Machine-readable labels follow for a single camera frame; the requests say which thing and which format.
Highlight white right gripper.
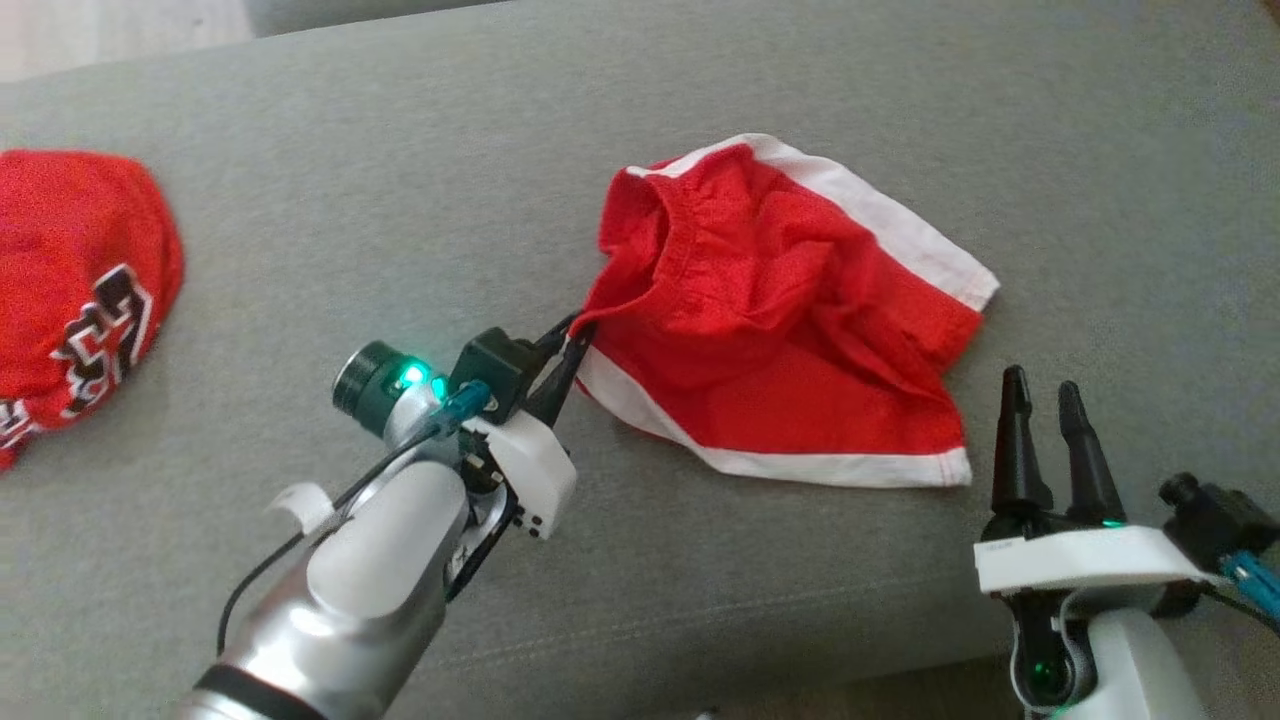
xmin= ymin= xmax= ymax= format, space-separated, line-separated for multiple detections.
xmin=975 ymin=365 xmax=1227 ymax=599

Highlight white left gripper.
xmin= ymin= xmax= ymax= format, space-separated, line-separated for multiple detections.
xmin=460 ymin=315 xmax=599 ymax=542

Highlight red shorts with white trim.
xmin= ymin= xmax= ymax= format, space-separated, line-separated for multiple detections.
xmin=568 ymin=133 xmax=1001 ymax=490

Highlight red jersey with black-white print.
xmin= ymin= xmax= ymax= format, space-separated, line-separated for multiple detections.
xmin=0 ymin=150 xmax=186 ymax=474

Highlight large grey sofa seat cushion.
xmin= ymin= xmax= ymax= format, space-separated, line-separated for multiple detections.
xmin=0 ymin=0 xmax=1280 ymax=720

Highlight grey sofa back cushion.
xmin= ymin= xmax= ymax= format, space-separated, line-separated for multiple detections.
xmin=245 ymin=0 xmax=506 ymax=39

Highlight black cable with teal plug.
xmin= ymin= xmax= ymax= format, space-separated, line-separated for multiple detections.
xmin=215 ymin=380 xmax=496 ymax=657
xmin=1200 ymin=550 xmax=1280 ymax=637

